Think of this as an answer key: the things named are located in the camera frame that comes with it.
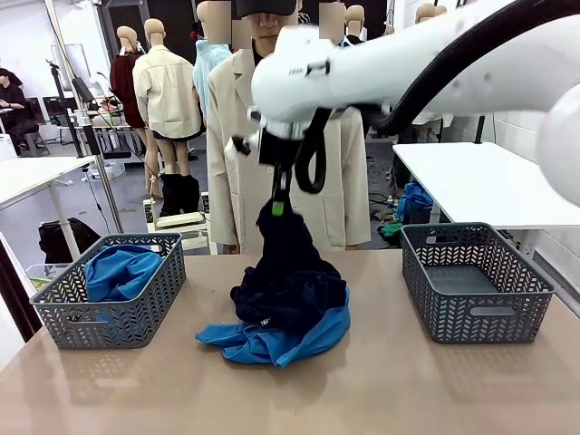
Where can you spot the black tripod with monitor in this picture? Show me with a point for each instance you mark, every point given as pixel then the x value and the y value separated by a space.
pixel 68 120

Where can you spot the green printed box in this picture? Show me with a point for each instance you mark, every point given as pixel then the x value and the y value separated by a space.
pixel 41 278

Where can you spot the blue bag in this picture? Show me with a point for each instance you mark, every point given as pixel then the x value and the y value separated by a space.
pixel 414 199

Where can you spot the dark navy garment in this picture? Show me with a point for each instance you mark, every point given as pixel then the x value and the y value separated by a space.
pixel 285 281

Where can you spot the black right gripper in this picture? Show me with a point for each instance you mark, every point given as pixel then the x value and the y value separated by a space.
pixel 276 151

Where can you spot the black cap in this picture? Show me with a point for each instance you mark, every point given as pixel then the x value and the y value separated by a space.
pixel 265 6

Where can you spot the mannequin in cream jacket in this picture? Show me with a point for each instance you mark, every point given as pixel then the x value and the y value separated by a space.
pixel 165 95

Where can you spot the small black monitor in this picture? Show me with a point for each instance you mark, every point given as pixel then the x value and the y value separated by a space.
pixel 82 90

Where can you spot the person's tattooed right hand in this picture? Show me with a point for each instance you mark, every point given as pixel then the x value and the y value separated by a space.
pixel 231 248

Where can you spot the mannequin in dark red dress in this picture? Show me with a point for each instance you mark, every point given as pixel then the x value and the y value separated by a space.
pixel 124 86

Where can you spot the person in beige blazer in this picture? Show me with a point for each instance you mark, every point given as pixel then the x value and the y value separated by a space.
pixel 235 158

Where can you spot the seated person in black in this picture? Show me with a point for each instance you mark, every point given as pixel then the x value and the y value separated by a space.
pixel 13 99

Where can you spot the mannequin in white shirt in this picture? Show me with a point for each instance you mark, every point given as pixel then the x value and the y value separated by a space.
pixel 426 13

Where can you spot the mannequin in light blue shirt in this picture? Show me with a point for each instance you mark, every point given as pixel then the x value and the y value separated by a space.
pixel 206 63

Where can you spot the green cloth pile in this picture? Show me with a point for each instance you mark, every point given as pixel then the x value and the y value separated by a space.
pixel 389 229

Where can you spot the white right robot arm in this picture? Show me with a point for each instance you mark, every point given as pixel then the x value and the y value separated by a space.
pixel 362 68

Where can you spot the white table with white leg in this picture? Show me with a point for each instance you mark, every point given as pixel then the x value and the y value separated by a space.
pixel 31 174

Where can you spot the mannequin in blue collared shirt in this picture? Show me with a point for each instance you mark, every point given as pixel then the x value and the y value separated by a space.
pixel 333 20

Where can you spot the black trousers on stand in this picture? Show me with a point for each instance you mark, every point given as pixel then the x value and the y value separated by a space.
pixel 179 195

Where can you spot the person's left forearm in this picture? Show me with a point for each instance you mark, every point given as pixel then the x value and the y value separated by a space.
pixel 360 213

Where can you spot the black bag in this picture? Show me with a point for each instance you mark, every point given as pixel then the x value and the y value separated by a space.
pixel 59 240

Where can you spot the blue garment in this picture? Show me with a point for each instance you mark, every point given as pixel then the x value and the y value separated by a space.
pixel 122 272
pixel 272 349

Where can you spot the mannequin in black clothes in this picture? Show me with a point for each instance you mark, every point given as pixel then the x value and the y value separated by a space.
pixel 355 18

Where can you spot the tall black tripod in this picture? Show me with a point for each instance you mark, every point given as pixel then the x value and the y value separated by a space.
pixel 479 131

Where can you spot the mannequin in black jacket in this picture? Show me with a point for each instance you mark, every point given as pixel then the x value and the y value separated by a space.
pixel 440 10

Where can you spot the grey plastic lattice basket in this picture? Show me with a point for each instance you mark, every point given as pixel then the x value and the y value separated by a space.
pixel 476 326
pixel 109 326

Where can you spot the white mannequin base platform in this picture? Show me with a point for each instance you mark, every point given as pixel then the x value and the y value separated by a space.
pixel 179 220

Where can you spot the silver metal stand pole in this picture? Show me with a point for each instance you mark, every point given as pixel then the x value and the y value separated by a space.
pixel 109 190

